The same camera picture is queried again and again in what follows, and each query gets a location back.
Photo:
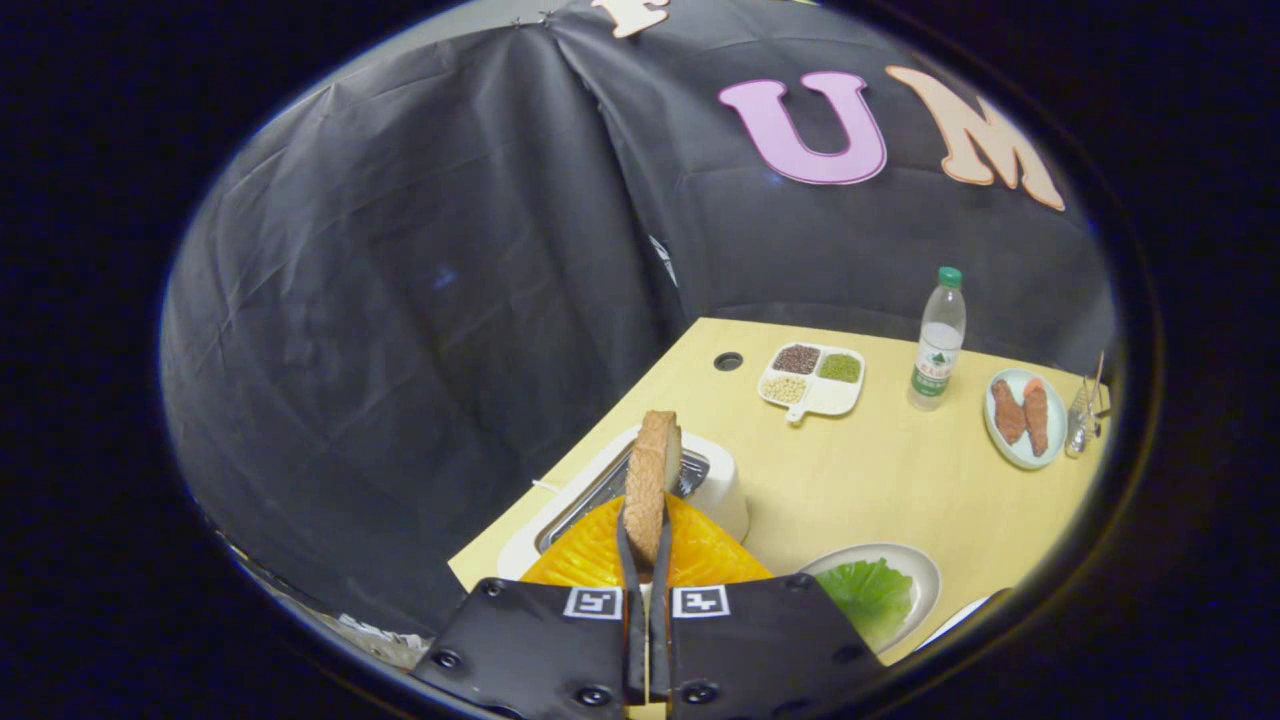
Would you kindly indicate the white plate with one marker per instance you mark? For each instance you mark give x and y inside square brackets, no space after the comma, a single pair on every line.
[960,617]

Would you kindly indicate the green lettuce leaf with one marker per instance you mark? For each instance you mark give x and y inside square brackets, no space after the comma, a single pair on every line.
[868,595]

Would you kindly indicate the light blue plate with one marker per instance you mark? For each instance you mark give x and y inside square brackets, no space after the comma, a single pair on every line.
[1058,420]

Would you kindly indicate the brown bread slice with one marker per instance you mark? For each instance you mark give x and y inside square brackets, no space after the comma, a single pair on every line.
[650,480]

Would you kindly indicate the white divided bean dish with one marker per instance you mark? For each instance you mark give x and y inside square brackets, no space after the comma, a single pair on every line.
[835,395]

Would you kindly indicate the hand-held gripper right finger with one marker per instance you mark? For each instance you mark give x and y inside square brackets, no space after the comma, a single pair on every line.
[770,650]

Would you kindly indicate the red-brown meat piece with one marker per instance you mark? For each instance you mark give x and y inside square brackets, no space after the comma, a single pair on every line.
[1008,412]
[1037,417]

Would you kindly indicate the clear glass utensil holder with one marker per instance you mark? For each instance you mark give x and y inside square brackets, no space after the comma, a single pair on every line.
[1080,425]

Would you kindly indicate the black backdrop cloth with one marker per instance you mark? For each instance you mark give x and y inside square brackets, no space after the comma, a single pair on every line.
[400,300]

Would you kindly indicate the metal spoon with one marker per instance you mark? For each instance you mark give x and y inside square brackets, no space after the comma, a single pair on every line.
[1098,380]

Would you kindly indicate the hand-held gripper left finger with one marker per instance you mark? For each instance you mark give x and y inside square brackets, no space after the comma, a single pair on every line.
[530,645]

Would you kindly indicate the beige round plate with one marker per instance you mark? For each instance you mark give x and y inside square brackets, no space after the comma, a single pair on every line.
[925,580]

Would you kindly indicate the white toaster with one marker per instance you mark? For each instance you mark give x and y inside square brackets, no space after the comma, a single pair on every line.
[725,490]

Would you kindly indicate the clear green-capped water bottle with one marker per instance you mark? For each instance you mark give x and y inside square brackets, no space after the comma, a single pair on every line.
[936,350]

